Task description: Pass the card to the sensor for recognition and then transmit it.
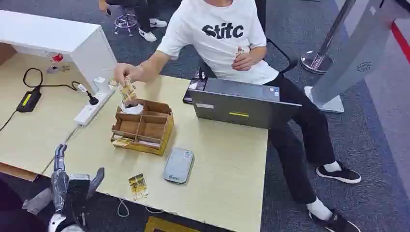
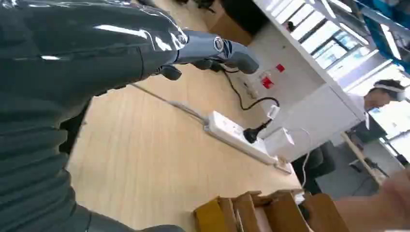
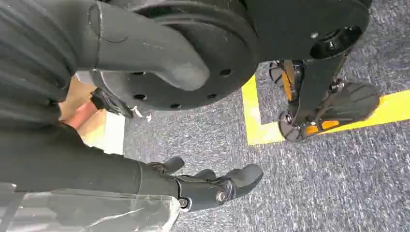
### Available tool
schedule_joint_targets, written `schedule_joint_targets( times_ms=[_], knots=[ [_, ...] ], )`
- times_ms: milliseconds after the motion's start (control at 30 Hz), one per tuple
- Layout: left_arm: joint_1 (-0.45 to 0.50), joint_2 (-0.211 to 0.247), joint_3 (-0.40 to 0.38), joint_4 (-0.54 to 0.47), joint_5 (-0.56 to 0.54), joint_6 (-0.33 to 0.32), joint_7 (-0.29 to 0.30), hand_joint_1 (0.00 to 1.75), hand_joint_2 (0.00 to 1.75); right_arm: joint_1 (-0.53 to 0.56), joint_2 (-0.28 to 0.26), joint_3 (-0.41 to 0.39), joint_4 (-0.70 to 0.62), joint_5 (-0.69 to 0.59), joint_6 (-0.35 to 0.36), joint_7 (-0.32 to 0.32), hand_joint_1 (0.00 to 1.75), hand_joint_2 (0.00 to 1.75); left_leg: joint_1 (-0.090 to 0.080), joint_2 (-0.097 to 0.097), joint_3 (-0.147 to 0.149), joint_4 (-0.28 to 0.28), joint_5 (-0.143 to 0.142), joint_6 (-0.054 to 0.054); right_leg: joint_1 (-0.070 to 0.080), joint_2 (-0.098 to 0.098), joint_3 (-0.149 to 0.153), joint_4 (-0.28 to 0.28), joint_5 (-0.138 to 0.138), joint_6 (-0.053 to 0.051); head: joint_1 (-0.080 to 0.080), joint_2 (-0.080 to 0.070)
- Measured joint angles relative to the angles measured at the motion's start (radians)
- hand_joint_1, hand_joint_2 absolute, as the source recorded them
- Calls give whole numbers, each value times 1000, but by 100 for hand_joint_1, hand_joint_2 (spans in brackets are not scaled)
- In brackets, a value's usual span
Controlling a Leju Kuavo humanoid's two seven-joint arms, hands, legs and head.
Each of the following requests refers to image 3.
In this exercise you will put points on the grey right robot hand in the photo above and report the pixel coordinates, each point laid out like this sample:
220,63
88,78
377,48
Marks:
144,48

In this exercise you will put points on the black clip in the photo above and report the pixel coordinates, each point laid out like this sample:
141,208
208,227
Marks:
109,101

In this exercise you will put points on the pink tube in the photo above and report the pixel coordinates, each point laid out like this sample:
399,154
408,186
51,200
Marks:
81,116

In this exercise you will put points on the pale wooden board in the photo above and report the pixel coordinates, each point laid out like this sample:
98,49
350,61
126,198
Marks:
96,128

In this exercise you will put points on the ribbed grey right arm sleeve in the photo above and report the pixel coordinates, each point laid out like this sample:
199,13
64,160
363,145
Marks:
32,57

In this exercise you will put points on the yellow floor tape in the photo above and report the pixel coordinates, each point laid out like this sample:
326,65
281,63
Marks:
254,121

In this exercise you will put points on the clear plastic cover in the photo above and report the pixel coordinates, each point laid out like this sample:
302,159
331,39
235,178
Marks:
89,211

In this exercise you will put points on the black robot foot orange pads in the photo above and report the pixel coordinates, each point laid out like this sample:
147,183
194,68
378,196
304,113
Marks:
350,102

